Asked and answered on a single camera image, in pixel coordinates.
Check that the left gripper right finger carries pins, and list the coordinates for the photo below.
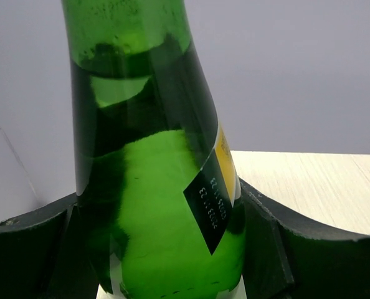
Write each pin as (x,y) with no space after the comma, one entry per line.
(289,255)

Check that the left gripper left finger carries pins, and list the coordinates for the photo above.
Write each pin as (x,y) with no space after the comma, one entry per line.
(42,254)

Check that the green glass bottle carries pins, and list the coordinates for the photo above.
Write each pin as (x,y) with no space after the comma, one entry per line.
(157,190)

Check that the white two-tier shelf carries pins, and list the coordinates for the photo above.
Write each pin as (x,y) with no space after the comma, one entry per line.
(333,189)

